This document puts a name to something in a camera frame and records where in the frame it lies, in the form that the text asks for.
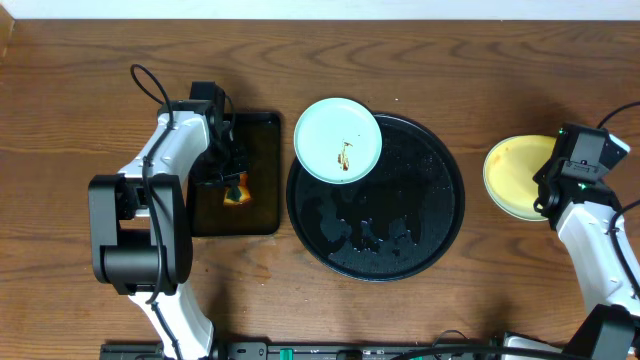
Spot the green and yellow sponge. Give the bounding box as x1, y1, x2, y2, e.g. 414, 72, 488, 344
223, 173, 252, 206

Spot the yellow plate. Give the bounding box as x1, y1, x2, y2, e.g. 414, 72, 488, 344
483, 135, 555, 222

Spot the light blue plate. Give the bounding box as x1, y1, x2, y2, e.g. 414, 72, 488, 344
293, 98, 382, 185

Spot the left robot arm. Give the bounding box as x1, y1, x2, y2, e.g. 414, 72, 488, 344
88, 96, 251, 359

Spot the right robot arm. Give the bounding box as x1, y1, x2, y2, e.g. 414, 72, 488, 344
483, 153, 639, 339

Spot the black rectangular tray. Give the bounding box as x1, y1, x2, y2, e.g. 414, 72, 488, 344
186, 112, 281, 237

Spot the black round tray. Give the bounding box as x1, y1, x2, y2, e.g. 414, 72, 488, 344
286, 113, 465, 282

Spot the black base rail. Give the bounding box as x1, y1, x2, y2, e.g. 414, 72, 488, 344
98, 340, 506, 360

